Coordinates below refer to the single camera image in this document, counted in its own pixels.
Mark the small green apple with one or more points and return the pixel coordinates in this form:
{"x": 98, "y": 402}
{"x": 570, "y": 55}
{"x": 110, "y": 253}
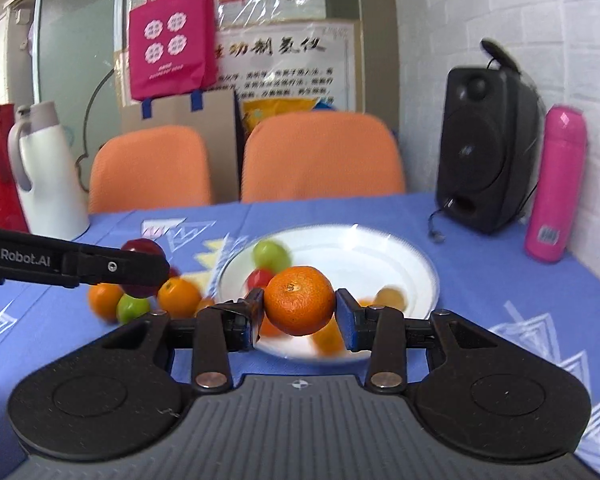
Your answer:
{"x": 132, "y": 308}

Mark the red thermos jug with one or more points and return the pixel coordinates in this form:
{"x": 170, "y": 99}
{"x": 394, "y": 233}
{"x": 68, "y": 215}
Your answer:
{"x": 0, "y": 190}

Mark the magenta tote bag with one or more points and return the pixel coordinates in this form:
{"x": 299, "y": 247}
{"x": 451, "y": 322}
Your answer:
{"x": 172, "y": 55}

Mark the blue printed tablecloth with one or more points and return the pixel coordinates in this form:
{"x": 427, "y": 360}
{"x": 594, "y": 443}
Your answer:
{"x": 480, "y": 280}

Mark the dark red plum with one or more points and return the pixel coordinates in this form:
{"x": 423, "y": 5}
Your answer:
{"x": 142, "y": 247}

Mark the pink thermos bottle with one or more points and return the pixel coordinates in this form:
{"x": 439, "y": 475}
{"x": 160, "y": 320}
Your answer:
{"x": 555, "y": 185}

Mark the brown kiwi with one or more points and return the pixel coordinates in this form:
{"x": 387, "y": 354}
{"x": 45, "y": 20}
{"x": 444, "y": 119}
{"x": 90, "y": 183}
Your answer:
{"x": 390, "y": 297}

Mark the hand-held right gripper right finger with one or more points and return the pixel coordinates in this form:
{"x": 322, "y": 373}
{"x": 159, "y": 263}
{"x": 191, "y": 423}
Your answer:
{"x": 345, "y": 320}

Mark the large green apple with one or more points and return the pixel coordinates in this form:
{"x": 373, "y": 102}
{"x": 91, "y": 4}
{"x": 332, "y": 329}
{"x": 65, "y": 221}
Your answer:
{"x": 271, "y": 255}

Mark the black speaker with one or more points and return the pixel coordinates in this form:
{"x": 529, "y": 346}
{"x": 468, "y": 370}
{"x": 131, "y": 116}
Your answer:
{"x": 480, "y": 160}

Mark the smooth round orange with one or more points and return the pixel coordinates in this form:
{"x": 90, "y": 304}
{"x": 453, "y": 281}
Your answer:
{"x": 327, "y": 340}
{"x": 104, "y": 302}
{"x": 179, "y": 297}

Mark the white thermos jug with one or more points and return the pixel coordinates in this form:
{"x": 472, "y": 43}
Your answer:
{"x": 50, "y": 195}

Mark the white plate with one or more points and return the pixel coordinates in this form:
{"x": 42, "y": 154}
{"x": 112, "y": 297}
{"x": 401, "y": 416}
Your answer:
{"x": 340, "y": 255}

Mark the orange fabric chair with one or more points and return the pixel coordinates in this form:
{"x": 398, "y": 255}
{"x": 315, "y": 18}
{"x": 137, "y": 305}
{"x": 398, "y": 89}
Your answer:
{"x": 320, "y": 160}
{"x": 150, "y": 170}

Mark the frosted glass door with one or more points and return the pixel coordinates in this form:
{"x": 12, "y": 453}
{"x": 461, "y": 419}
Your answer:
{"x": 70, "y": 85}

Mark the small red apple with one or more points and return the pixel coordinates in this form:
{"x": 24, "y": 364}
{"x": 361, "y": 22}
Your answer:
{"x": 259, "y": 279}

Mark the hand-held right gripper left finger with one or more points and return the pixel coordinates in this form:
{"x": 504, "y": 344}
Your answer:
{"x": 254, "y": 315}

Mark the red yellow plum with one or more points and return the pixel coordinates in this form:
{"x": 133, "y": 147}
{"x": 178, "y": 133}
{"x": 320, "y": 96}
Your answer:
{"x": 205, "y": 305}

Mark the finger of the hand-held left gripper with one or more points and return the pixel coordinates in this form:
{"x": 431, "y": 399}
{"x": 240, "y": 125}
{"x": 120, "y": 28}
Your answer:
{"x": 125, "y": 270}

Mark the rough-skinned mandarin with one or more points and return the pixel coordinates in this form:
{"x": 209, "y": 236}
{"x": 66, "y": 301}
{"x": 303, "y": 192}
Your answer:
{"x": 270, "y": 329}
{"x": 300, "y": 300}

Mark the white text wall poster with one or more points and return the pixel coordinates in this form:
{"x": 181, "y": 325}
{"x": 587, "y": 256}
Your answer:
{"x": 290, "y": 60}

